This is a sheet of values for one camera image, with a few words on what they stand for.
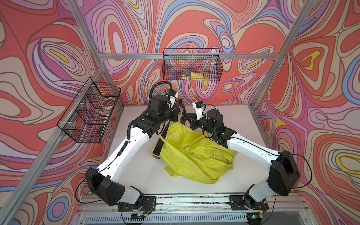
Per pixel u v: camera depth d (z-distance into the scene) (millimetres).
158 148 722
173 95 601
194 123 673
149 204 723
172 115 638
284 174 425
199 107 652
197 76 910
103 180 384
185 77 829
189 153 857
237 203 732
